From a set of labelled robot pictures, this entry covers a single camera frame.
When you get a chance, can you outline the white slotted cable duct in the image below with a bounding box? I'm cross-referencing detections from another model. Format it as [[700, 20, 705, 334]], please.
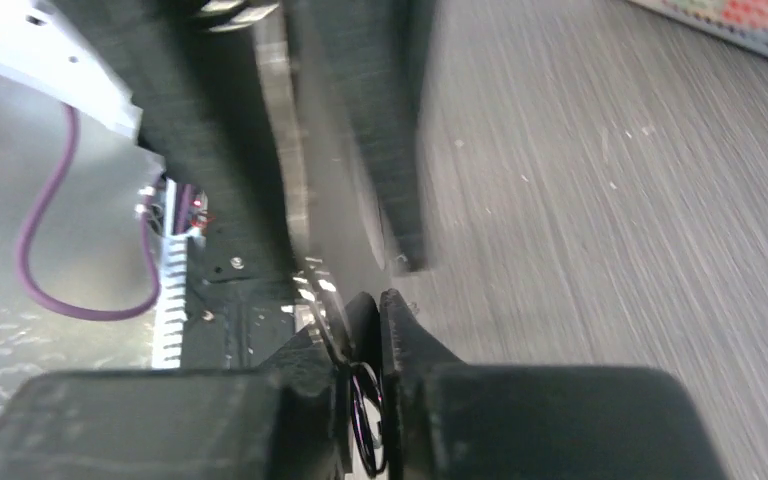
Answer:
[[151, 180, 188, 369]]

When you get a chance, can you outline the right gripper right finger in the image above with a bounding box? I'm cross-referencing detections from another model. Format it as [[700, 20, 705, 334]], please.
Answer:
[[379, 289, 471, 479]]

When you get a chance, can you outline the metal keyring holder plate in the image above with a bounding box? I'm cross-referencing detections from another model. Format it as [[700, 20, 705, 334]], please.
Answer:
[[291, 152, 389, 478]]

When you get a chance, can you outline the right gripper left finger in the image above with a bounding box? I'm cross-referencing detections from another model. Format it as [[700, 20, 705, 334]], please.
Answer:
[[258, 292, 380, 479]]

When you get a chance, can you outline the white plastic basket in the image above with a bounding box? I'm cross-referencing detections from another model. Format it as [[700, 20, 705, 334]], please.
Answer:
[[631, 0, 768, 58]]

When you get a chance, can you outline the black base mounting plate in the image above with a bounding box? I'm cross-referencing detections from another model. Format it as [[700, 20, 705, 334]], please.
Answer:
[[179, 234, 297, 370]]

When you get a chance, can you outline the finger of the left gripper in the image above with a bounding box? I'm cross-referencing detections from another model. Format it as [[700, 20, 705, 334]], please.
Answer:
[[285, 1, 437, 272], [57, 1, 293, 279]]

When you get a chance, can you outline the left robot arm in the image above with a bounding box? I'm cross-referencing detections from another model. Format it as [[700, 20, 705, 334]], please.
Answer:
[[0, 1, 436, 281]]

